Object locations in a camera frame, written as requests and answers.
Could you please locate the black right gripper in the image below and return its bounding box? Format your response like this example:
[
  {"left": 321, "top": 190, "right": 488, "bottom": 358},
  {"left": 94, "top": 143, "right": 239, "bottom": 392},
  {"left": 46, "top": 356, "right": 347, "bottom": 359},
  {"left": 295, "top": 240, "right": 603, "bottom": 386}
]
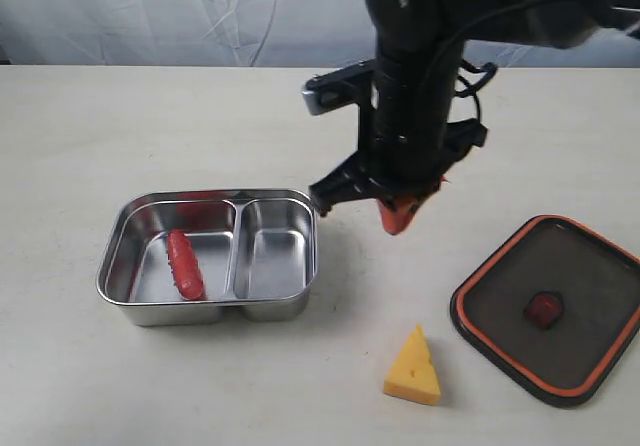
[{"left": 309, "top": 64, "right": 488, "bottom": 236}]

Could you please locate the yellow cheese wedge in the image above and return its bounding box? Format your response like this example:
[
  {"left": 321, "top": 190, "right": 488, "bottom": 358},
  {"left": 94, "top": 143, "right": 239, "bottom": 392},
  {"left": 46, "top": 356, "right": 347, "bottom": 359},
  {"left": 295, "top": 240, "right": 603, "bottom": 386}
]
[{"left": 383, "top": 325, "right": 441, "bottom": 405}]

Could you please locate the dark lid with orange seal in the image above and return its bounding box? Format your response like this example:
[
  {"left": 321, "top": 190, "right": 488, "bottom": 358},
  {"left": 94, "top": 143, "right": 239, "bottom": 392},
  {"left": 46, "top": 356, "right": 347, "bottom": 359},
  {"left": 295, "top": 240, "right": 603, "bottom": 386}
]
[{"left": 449, "top": 215, "right": 639, "bottom": 408}]

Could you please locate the red sausage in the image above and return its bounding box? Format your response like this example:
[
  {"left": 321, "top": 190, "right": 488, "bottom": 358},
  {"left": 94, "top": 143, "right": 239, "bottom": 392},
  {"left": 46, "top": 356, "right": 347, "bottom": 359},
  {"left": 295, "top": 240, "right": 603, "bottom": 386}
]
[{"left": 167, "top": 230, "right": 206, "bottom": 301}]

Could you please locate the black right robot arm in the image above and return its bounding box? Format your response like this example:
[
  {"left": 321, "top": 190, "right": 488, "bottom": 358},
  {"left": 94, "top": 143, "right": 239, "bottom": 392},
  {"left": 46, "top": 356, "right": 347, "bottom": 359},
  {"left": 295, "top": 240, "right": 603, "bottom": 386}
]
[{"left": 303, "top": 0, "right": 639, "bottom": 235}]

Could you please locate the steel two-compartment lunch box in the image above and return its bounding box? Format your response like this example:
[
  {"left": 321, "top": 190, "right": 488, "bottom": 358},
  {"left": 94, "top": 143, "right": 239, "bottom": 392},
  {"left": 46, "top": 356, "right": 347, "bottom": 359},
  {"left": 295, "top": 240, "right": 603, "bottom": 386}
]
[{"left": 96, "top": 189, "right": 318, "bottom": 326}]

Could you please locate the white backdrop cloth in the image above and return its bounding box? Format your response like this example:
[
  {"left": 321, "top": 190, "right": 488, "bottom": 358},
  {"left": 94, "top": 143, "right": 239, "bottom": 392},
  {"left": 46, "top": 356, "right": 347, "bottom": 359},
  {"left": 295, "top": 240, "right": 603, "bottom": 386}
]
[{"left": 1, "top": 0, "right": 637, "bottom": 67}]

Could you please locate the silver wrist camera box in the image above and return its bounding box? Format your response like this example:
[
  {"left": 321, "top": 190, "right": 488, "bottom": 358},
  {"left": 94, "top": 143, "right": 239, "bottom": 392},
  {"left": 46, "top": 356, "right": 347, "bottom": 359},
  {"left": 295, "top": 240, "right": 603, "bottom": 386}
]
[{"left": 302, "top": 60, "right": 375, "bottom": 116}]

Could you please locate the black cable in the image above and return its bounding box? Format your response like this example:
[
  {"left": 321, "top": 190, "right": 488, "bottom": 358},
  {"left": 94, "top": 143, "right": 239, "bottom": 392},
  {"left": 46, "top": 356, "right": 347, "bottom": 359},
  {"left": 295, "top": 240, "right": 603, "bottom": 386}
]
[{"left": 429, "top": 0, "right": 601, "bottom": 127}]

